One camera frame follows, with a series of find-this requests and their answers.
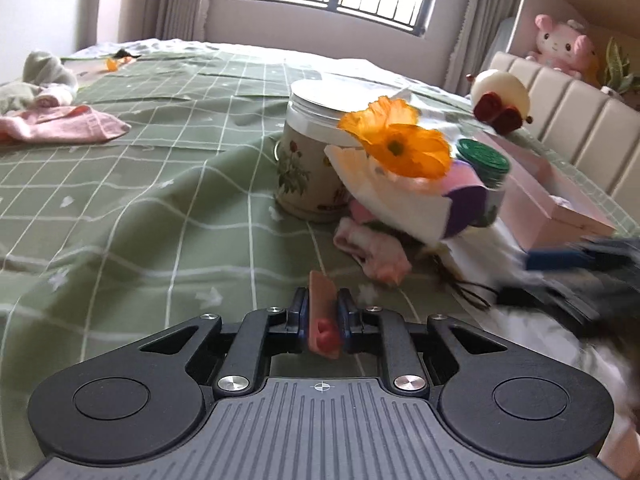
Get grey left curtain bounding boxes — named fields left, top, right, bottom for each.
left=117, top=0, right=217, bottom=44

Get white egg plush red feet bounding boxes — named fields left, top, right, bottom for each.
left=466, top=70, right=534, bottom=136

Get potted green plant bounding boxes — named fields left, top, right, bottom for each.
left=601, top=37, right=639, bottom=112

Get white purple plush toy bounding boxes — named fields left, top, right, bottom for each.
left=324, top=145, right=489, bottom=245

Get small orange toy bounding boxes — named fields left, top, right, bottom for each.
left=105, top=49, right=140, bottom=73

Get pink rectangular box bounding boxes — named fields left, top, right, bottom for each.
left=475, top=131, right=614, bottom=249

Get pink bunny plush toy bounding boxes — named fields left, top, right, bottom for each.
left=525, top=14, right=599, bottom=79

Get beige padded headboard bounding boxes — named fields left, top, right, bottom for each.
left=490, top=52, right=639, bottom=219

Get pink folded cloth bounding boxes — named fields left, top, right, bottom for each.
left=1, top=105, right=130, bottom=144

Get green checked bed sheet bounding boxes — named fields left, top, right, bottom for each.
left=0, top=38, right=640, bottom=480

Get pink crumpled sock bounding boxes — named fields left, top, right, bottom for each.
left=333, top=217, right=412, bottom=286

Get floral jar white lid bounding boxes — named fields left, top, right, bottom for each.
left=274, top=76, right=410, bottom=223

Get grey curtain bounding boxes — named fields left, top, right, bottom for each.
left=442, top=0, right=521, bottom=96
left=117, top=0, right=217, bottom=44

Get cardboard box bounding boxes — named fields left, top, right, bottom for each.
left=506, top=0, right=639, bottom=70

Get green ridged bottle cap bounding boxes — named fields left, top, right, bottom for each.
left=456, top=138, right=511, bottom=188

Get grey green plush toy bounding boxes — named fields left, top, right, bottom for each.
left=1, top=51, right=78, bottom=115

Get grey right curtain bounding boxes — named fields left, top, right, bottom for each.
left=442, top=0, right=521, bottom=96

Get orange fabric flower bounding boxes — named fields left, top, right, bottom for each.
left=337, top=96, right=452, bottom=180

